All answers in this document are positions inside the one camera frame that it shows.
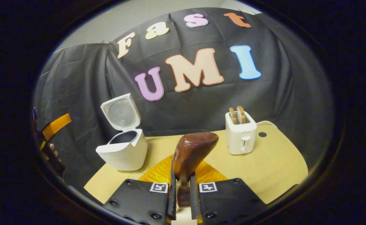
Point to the black table grommet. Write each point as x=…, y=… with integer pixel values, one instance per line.
x=262, y=134

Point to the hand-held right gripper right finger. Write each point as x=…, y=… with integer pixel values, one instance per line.
x=194, y=200

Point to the white rice cooker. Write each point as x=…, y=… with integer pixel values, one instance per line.
x=123, y=153

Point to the brown bread slice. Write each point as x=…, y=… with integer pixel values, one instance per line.
x=232, y=115
x=241, y=114

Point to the brown wooden spoon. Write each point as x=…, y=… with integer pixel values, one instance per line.
x=192, y=150

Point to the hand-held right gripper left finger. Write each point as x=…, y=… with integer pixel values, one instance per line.
x=172, y=200

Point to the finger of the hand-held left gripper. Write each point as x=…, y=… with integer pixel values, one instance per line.
x=56, y=125

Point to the black backdrop cloth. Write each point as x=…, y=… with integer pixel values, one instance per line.
x=264, y=78

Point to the white toaster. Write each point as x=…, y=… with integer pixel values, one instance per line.
x=241, y=134

